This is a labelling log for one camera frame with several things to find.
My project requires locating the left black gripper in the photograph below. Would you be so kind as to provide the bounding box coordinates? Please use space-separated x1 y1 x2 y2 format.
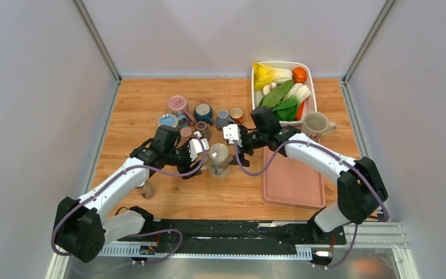
164 137 203 180

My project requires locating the tall white floral mug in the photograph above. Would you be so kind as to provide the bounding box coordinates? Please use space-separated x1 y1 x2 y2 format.
301 112 337 142

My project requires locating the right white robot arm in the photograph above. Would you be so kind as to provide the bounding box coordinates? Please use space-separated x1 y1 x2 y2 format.
222 106 390 243

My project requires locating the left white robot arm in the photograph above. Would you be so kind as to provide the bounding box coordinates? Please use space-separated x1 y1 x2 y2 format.
51 125 209 263

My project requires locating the small pink dotted mug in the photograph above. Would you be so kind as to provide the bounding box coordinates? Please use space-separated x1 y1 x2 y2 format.
180 127 193 142

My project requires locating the orange small mug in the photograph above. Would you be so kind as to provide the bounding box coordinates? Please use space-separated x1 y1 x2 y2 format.
229 106 244 124

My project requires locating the grey-blue dotted mug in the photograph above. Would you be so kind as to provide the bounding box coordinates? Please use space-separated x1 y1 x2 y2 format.
215 109 235 131

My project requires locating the small brown mug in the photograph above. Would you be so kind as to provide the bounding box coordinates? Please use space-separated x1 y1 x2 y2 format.
195 121 211 141

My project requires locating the blue butterfly mug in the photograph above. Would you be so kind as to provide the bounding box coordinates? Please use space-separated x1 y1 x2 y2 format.
158 114 189 130

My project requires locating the dark blue round mug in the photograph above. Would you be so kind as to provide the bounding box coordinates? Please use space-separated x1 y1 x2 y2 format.
194 103 214 126

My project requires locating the pink upside-down mug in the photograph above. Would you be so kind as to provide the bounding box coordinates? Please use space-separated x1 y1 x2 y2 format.
167 95 197 126

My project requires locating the silver metal bottle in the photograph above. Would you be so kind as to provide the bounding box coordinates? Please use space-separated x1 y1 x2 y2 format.
135 181 155 199

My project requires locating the green leafy vegetable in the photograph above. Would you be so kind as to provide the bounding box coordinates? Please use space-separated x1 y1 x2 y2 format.
258 80 299 121

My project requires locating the white mushroom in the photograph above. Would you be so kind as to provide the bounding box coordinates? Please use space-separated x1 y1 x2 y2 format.
262 83 278 95

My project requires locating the pink plastic tray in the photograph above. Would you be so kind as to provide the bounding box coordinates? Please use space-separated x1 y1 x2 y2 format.
261 153 326 210

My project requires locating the orange carrot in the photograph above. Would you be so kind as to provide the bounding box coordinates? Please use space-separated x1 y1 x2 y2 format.
295 101 305 121

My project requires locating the yellow napa cabbage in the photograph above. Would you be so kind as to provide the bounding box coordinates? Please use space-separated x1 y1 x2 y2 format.
253 62 293 91

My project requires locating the white bok choy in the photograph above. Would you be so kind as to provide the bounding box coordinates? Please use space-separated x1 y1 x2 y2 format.
283 83 311 105

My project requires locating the white vegetable bin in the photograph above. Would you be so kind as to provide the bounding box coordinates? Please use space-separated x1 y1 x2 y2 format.
251 60 317 127

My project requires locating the small orange pumpkin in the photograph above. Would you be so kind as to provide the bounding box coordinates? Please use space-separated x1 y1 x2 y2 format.
292 67 308 84

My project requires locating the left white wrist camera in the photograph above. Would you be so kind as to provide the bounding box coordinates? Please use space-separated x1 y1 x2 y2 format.
189 131 209 162

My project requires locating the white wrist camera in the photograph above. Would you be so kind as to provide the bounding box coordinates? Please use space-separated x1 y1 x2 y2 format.
189 131 209 162
222 124 242 147

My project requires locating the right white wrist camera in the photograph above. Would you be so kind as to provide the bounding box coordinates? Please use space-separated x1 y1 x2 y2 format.
222 124 242 147

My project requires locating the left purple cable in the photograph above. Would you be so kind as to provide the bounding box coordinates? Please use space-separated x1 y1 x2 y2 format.
51 137 208 266

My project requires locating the purple cable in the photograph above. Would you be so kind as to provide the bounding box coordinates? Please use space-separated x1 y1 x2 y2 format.
233 139 391 270
51 137 208 266

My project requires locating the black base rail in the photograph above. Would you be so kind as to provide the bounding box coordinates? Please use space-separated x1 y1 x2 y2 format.
116 219 347 256

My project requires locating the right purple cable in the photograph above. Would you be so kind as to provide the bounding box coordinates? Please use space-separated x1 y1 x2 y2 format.
233 139 391 270

